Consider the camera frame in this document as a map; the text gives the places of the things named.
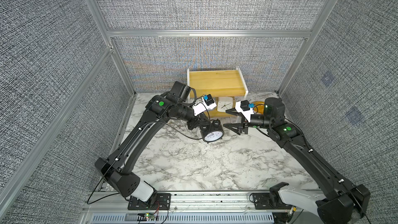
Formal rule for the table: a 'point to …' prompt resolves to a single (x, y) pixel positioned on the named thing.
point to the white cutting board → (256, 132)
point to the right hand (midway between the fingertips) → (227, 113)
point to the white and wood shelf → (217, 82)
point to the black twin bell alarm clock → (212, 132)
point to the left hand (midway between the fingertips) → (210, 119)
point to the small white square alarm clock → (224, 103)
